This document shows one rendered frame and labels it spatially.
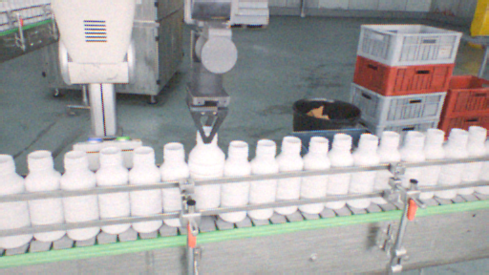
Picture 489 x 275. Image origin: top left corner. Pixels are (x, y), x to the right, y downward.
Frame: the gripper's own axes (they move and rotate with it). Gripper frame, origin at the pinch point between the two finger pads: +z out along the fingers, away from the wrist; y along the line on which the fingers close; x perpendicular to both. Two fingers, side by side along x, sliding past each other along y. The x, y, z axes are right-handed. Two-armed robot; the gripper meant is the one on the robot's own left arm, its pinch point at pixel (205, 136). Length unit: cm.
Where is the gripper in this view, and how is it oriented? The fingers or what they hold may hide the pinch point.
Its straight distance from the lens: 78.1
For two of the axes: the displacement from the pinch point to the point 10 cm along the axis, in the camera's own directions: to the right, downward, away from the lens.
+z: -0.6, 9.3, 3.7
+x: -9.6, 0.5, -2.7
